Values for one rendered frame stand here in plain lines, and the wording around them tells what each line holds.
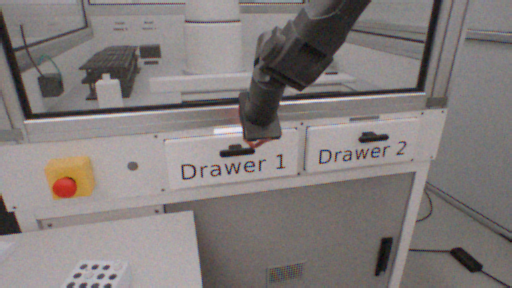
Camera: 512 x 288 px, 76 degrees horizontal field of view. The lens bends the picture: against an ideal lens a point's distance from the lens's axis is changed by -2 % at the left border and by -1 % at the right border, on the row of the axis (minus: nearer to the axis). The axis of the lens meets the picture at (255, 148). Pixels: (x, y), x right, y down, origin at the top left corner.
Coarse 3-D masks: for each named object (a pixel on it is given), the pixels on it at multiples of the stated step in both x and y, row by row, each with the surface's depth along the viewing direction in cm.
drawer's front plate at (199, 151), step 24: (168, 144) 67; (192, 144) 68; (216, 144) 69; (240, 144) 70; (264, 144) 72; (288, 144) 73; (168, 168) 69; (192, 168) 70; (216, 168) 71; (240, 168) 73; (264, 168) 74; (288, 168) 76
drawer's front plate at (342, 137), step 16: (320, 128) 74; (336, 128) 75; (352, 128) 76; (368, 128) 77; (384, 128) 78; (400, 128) 79; (416, 128) 80; (320, 144) 75; (336, 144) 76; (352, 144) 77; (368, 144) 78; (384, 144) 80; (400, 144) 81; (304, 160) 78; (352, 160) 79; (368, 160) 80; (384, 160) 82; (400, 160) 83
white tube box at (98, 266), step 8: (80, 264) 53; (88, 264) 53; (96, 264) 54; (104, 264) 53; (112, 264) 54; (128, 264) 54; (72, 272) 52; (80, 272) 52; (96, 272) 52; (104, 272) 52; (112, 272) 52; (120, 272) 52; (128, 272) 54; (72, 280) 50; (80, 280) 50; (88, 280) 50; (96, 280) 50; (104, 280) 50; (112, 280) 50; (120, 280) 51; (128, 280) 54
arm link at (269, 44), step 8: (264, 32) 56; (272, 32) 55; (264, 40) 55; (272, 40) 45; (280, 40) 44; (256, 48) 56; (264, 48) 47; (272, 48) 44; (280, 48) 45; (256, 56) 54; (264, 56) 46; (272, 56) 45; (256, 64) 55; (264, 64) 47; (264, 72) 48; (272, 72) 48; (280, 80) 49; (288, 80) 50; (296, 88) 51; (304, 88) 50
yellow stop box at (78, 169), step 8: (56, 160) 63; (64, 160) 63; (72, 160) 63; (80, 160) 63; (88, 160) 65; (48, 168) 60; (56, 168) 61; (64, 168) 61; (72, 168) 61; (80, 168) 61; (88, 168) 64; (48, 176) 61; (56, 176) 61; (64, 176) 61; (72, 176) 62; (80, 176) 62; (88, 176) 64; (48, 184) 61; (80, 184) 63; (88, 184) 63; (80, 192) 63; (88, 192) 64
